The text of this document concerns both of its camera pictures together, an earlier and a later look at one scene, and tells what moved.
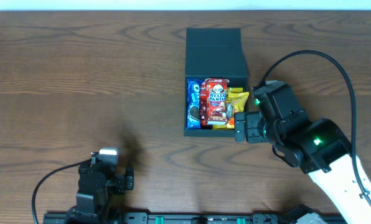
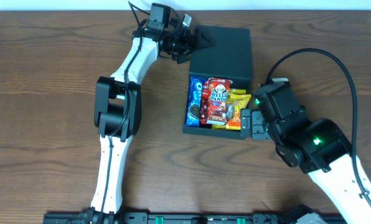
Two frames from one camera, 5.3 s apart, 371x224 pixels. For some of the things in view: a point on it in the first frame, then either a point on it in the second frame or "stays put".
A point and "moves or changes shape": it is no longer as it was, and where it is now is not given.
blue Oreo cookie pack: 193,105 stays put
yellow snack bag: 230,123 -> 233,92
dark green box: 214,53 moves or changes shape
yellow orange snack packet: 236,96 stays put
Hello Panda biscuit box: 213,110 stays put
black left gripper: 120,183 -> 188,43
